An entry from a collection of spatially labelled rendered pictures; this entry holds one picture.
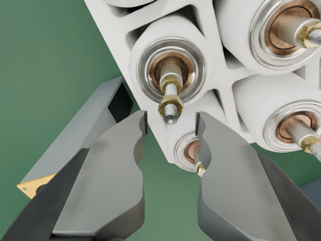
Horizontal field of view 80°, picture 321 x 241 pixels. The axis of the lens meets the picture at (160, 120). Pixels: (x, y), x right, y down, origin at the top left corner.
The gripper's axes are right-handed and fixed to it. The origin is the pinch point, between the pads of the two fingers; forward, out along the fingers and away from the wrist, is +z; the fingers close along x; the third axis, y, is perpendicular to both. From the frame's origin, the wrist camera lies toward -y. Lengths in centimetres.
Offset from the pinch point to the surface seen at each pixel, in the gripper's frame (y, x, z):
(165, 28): -3.8, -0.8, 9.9
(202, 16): -4.3, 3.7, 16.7
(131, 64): -0.3, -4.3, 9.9
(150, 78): 1.1, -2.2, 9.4
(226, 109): 8.8, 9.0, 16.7
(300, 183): 46, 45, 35
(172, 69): -0.5, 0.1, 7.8
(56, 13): -3.5, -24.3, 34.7
